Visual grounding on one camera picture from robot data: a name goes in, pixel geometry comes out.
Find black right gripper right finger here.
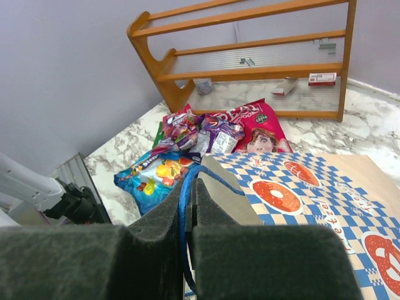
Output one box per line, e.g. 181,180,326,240
190,179,362,299

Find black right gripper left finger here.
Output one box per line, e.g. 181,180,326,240
1,184,184,299

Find blue gummy snack bag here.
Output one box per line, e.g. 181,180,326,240
114,151,199,216

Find red pink snack bag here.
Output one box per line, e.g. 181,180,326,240
210,99,293,153

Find blue checkered paper bag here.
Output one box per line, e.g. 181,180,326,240
179,153,399,299

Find pink berry candy packet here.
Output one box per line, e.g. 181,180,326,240
152,104,201,155

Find green snack bag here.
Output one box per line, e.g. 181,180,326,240
152,121,164,149

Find purple snack bag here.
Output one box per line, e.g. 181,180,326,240
187,114,244,159

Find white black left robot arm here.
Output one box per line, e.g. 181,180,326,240
1,154,111,224

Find orange wooden rack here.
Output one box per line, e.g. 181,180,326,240
127,1,357,121

